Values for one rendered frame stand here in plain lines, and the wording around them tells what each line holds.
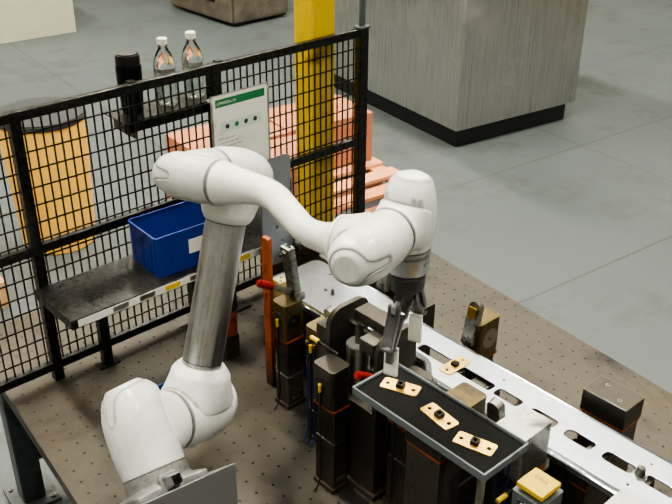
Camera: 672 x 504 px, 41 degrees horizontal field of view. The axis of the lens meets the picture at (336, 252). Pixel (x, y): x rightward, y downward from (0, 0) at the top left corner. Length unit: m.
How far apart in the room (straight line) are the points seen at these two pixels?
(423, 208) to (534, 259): 3.26
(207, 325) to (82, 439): 0.59
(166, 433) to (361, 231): 0.81
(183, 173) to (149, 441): 0.62
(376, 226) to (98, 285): 1.23
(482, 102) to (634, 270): 1.87
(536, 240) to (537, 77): 1.76
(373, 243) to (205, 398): 0.84
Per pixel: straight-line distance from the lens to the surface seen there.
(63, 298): 2.62
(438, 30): 6.17
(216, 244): 2.17
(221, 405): 2.30
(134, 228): 2.68
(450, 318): 3.06
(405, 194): 1.68
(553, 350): 2.97
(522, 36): 6.36
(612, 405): 2.23
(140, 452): 2.14
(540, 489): 1.77
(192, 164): 1.99
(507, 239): 5.11
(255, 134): 2.93
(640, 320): 4.55
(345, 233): 1.59
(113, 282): 2.66
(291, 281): 2.44
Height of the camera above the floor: 2.35
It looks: 29 degrees down
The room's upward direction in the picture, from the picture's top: straight up
